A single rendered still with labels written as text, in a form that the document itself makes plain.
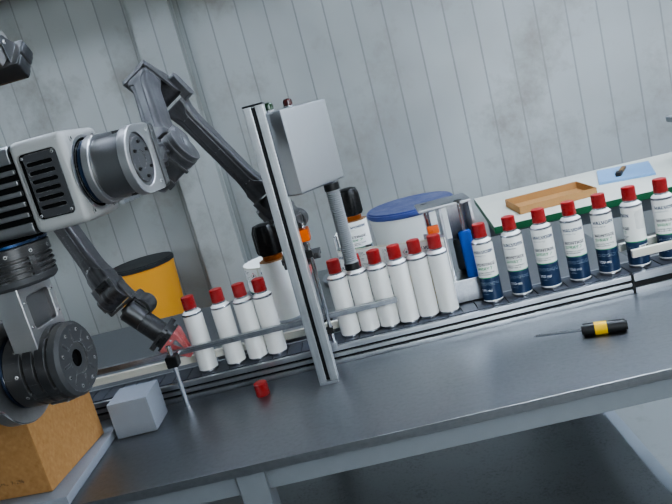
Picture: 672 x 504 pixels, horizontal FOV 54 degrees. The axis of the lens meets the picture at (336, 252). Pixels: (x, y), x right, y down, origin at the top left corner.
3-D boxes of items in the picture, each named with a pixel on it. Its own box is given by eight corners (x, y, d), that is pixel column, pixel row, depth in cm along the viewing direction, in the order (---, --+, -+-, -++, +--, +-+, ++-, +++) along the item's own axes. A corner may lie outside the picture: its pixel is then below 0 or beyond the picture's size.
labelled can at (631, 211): (655, 264, 165) (642, 185, 161) (634, 269, 166) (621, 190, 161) (645, 260, 171) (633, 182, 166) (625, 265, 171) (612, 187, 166)
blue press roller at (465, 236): (482, 287, 176) (469, 227, 173) (484, 290, 173) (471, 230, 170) (469, 290, 177) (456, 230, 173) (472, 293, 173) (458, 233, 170)
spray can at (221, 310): (248, 355, 177) (226, 283, 173) (245, 363, 172) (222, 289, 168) (229, 360, 178) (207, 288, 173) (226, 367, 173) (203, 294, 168)
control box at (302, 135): (345, 176, 160) (325, 98, 156) (302, 194, 147) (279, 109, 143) (312, 182, 166) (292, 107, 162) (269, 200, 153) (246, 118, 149)
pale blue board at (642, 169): (648, 163, 326) (648, 160, 326) (656, 174, 297) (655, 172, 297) (596, 172, 335) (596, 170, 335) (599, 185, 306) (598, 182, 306)
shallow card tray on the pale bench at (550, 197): (577, 188, 312) (576, 181, 311) (597, 195, 288) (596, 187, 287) (506, 206, 313) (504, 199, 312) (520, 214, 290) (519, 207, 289)
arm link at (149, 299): (94, 303, 170) (116, 282, 168) (110, 288, 181) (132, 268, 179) (128, 336, 172) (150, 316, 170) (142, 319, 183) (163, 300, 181)
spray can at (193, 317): (220, 362, 178) (198, 291, 173) (217, 370, 173) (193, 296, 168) (202, 367, 178) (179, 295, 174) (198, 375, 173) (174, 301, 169)
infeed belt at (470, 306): (619, 279, 173) (617, 264, 172) (633, 287, 165) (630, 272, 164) (25, 421, 184) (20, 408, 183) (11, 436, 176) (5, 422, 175)
